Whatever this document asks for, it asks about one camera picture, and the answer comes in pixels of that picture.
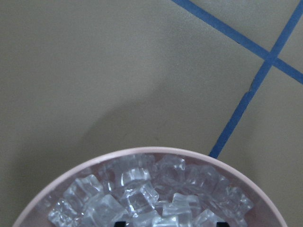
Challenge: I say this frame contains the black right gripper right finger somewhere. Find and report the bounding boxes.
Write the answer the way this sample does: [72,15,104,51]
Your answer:
[216,222,230,227]

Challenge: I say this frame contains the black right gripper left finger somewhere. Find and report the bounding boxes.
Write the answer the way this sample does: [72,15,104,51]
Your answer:
[114,221,126,227]

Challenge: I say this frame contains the pile of ice cubes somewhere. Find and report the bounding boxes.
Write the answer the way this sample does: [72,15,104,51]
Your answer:
[48,154,254,227]

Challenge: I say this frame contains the pink bowl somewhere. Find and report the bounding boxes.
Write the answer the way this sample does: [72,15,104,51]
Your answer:
[14,147,286,227]

